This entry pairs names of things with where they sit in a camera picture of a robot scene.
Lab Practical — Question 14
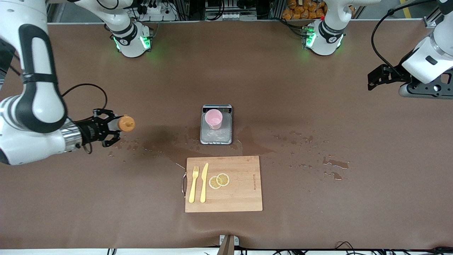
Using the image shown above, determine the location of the translucent sauce bottle orange cap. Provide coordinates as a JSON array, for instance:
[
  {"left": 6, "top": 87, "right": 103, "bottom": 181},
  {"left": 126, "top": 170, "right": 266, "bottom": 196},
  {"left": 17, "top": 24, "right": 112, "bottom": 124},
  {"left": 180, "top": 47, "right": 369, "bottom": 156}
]
[{"left": 113, "top": 115, "right": 136, "bottom": 132}]

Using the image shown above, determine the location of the pink plastic cup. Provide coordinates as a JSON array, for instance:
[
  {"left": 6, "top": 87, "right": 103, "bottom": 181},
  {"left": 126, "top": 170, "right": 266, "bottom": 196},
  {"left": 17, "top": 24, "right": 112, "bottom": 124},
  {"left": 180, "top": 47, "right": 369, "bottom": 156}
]
[{"left": 205, "top": 109, "right": 223, "bottom": 130}]

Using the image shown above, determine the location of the large water puddle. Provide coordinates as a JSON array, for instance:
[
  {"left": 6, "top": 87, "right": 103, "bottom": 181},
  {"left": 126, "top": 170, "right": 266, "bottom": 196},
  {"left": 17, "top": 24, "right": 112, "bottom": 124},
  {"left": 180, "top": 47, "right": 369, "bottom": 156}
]
[{"left": 142, "top": 136, "right": 199, "bottom": 170}]

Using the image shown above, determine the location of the yellow plastic fork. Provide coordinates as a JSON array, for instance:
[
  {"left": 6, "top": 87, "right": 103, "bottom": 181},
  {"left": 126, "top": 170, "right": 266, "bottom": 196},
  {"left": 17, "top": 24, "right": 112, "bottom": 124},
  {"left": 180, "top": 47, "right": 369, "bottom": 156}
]
[{"left": 188, "top": 166, "right": 200, "bottom": 204}]

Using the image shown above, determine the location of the yellow plastic knife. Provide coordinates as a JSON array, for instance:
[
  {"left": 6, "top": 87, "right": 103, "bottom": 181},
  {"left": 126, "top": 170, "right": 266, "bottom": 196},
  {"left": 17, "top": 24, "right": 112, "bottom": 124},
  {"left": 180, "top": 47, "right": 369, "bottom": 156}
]
[{"left": 200, "top": 163, "right": 209, "bottom": 203}]

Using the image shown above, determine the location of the silver digital kitchen scale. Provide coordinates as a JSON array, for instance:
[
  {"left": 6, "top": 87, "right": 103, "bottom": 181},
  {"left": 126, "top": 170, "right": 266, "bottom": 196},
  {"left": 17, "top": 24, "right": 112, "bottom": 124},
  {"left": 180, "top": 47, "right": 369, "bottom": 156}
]
[{"left": 200, "top": 104, "right": 233, "bottom": 145}]

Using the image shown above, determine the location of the orange snack bag pile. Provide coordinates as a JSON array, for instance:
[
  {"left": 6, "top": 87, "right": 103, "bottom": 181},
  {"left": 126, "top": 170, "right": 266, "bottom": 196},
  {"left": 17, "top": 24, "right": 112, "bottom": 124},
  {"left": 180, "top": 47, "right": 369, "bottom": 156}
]
[{"left": 282, "top": 0, "right": 328, "bottom": 20}]

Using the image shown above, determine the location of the white power strip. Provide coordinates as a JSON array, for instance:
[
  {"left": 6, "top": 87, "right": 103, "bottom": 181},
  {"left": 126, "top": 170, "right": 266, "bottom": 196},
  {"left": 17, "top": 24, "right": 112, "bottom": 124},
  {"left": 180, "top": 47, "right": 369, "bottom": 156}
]
[{"left": 140, "top": 2, "right": 177, "bottom": 22}]

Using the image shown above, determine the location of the triangular water puddle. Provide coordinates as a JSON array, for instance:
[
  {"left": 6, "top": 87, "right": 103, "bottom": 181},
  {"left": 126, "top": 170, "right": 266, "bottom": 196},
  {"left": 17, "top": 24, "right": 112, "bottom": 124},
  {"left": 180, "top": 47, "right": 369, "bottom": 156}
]
[{"left": 235, "top": 127, "right": 275, "bottom": 156}]

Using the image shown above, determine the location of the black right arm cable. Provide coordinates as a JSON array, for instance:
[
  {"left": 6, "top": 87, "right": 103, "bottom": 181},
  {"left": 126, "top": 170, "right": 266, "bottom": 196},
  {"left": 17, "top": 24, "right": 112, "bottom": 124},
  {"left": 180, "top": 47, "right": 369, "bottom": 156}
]
[{"left": 0, "top": 39, "right": 108, "bottom": 155}]

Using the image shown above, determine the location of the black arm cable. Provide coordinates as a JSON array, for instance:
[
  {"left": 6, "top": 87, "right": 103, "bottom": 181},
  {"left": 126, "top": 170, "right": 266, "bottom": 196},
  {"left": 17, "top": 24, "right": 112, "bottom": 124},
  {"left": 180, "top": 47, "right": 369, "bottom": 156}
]
[
  {"left": 371, "top": 0, "right": 439, "bottom": 77},
  {"left": 0, "top": 39, "right": 108, "bottom": 155}
]

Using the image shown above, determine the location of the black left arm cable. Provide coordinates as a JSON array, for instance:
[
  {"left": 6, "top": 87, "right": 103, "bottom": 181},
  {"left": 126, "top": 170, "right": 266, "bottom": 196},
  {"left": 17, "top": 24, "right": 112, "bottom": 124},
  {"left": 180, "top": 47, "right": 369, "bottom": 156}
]
[{"left": 371, "top": 0, "right": 439, "bottom": 77}]

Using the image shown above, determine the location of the aluminium frame rail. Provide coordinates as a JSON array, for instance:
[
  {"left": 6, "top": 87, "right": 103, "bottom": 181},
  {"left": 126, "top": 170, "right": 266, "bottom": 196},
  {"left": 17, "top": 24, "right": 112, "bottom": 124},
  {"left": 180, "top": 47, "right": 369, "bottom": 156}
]
[{"left": 423, "top": 7, "right": 443, "bottom": 29}]

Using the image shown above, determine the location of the wooden cutting board metal handle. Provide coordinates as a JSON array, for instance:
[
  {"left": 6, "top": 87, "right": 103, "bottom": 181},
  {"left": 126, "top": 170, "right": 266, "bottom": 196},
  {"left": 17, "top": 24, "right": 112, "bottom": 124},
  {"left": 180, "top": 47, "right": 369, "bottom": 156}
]
[{"left": 182, "top": 155, "right": 263, "bottom": 213}]

